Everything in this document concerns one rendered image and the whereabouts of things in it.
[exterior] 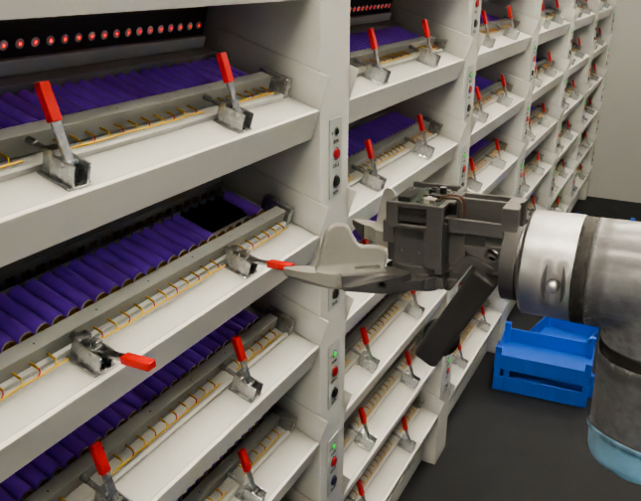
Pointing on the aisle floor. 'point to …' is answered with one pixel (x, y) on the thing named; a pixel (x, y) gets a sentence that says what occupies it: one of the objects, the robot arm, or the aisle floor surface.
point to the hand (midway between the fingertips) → (319, 250)
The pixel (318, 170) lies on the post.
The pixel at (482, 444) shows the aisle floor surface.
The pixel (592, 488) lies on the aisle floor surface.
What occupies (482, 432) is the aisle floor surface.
